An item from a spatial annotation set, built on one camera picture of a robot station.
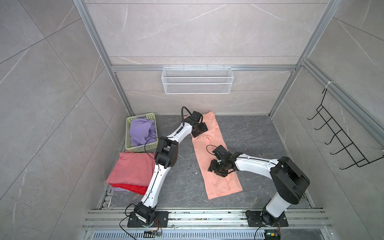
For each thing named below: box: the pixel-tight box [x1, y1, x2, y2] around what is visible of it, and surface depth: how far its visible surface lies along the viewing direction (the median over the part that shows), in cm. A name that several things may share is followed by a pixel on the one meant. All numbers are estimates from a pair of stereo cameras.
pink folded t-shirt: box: [105, 151, 156, 187], surface depth 85 cm
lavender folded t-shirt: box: [111, 186, 132, 193], surface depth 84 cm
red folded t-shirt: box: [110, 183, 148, 196], surface depth 81 cm
